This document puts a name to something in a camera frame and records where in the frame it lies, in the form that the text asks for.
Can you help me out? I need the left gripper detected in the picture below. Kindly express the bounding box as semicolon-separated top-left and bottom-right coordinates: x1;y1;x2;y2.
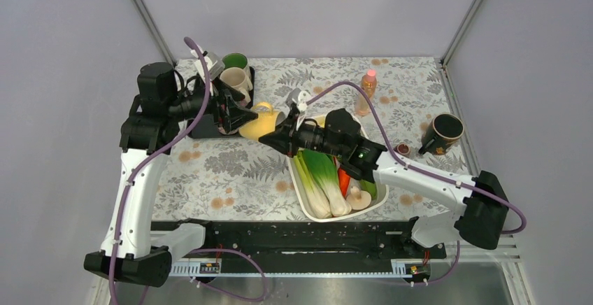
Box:
169;75;259;132

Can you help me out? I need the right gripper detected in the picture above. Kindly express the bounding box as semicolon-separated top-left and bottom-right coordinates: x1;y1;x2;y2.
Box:
259;109;346;158

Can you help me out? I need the yellow mug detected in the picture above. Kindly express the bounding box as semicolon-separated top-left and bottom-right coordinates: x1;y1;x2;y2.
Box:
238;101;286;141

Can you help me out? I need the beige teal upside-down mug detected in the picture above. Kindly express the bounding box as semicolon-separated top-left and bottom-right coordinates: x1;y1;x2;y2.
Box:
220;67;253;106

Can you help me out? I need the beige floral mug green inside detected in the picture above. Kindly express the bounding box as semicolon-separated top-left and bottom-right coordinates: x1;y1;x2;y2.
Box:
222;52;252;79

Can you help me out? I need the pink upside-down mug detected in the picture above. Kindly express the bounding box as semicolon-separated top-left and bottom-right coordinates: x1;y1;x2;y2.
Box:
217;118;238;135

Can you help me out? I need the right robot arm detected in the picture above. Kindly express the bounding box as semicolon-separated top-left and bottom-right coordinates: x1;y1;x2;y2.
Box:
258;108;509;257

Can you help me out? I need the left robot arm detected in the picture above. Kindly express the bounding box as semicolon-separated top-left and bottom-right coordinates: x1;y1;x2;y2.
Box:
83;62;258;287

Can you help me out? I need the black gold mug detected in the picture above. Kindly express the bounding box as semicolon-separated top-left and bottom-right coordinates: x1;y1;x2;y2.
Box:
418;113;464;155

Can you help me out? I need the black baking tray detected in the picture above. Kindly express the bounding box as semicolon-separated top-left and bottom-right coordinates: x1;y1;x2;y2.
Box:
189;67;255;139

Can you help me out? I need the white green leek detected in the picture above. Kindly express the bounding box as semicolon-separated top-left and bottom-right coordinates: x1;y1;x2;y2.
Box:
292;155;331;221

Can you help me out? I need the green bok choy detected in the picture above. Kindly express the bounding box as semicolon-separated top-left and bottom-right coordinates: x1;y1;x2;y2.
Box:
300;149;352;217

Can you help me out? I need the orange carrot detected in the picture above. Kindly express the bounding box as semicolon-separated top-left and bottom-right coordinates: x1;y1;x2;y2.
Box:
337;168;351;198

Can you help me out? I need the beige mushroom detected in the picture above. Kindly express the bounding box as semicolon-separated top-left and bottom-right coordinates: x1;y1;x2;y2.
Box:
346;186;372;211

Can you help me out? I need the green cucumber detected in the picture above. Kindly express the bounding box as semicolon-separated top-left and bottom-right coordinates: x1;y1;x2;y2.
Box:
359;180;378;200

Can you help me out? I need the pink drink bottle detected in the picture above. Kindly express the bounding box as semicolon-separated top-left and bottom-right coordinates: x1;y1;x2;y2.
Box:
355;69;378;116

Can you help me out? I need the white vegetable basin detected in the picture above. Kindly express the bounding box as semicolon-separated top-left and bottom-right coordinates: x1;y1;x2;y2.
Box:
281;112;390;224

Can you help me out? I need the small brown cup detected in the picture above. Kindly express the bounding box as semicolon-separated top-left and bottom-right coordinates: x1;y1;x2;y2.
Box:
395;143;412;157

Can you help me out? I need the floral tablecloth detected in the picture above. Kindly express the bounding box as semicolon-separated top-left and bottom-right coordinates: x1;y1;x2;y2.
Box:
152;57;477;221

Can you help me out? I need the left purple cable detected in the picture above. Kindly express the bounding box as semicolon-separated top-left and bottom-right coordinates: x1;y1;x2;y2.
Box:
108;36;270;305

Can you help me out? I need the purple cable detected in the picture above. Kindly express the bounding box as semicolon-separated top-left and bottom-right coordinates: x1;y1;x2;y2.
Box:
301;81;528;288
108;36;270;305

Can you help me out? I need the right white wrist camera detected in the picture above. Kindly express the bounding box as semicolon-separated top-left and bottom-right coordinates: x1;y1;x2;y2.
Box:
285;88;312;118

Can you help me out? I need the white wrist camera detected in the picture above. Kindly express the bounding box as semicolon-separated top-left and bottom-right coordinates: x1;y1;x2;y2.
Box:
194;51;224;81
285;88;312;118

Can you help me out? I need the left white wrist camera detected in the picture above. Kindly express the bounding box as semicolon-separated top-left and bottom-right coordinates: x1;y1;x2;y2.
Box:
194;51;224;81

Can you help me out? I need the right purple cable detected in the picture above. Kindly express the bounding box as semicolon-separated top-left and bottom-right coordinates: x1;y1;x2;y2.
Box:
301;81;528;288

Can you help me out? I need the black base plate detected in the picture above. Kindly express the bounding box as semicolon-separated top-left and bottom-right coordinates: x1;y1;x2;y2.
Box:
152;220;447;275

